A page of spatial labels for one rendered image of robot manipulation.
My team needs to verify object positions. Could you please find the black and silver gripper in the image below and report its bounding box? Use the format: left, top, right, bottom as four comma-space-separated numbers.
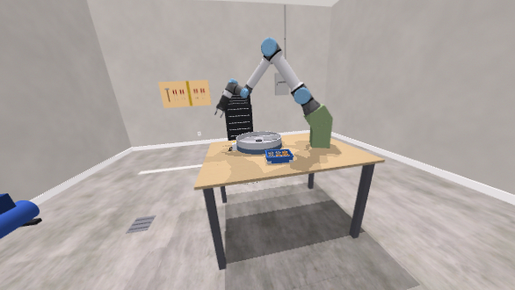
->
214, 90, 233, 118

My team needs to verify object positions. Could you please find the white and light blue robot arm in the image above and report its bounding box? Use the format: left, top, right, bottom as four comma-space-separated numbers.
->
225, 38, 321, 116

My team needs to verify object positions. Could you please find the blue crate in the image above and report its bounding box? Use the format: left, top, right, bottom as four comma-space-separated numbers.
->
265, 149, 294, 164

